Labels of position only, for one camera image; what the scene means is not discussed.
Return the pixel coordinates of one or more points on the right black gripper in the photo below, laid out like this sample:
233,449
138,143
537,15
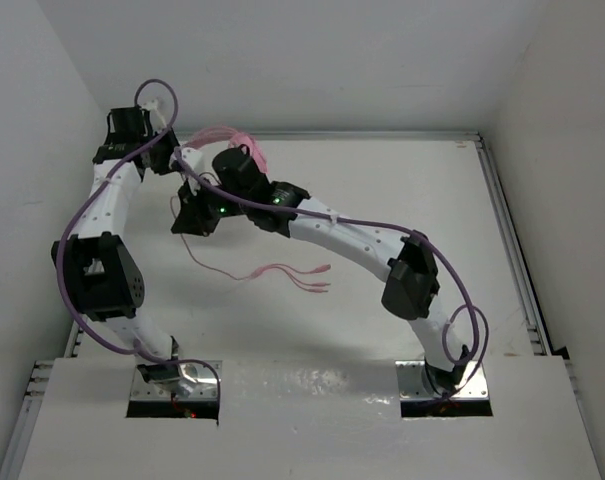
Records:
193,215

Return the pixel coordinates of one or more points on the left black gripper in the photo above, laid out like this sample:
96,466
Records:
171,141

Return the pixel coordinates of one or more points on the pink wired headphones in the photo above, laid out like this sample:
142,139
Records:
236,138

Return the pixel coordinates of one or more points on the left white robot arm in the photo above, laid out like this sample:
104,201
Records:
99,281

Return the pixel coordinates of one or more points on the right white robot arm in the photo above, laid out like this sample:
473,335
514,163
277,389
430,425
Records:
403,262

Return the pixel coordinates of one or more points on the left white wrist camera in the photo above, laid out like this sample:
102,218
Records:
154,107

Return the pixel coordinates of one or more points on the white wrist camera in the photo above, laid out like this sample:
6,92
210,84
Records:
187,160
154,107

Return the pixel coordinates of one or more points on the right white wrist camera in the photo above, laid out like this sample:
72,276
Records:
187,160

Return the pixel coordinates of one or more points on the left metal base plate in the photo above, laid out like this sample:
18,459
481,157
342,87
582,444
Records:
185,382

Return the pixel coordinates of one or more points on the metal base plate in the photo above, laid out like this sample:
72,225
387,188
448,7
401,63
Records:
415,385
185,382

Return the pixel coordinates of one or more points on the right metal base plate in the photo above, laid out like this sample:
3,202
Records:
415,385

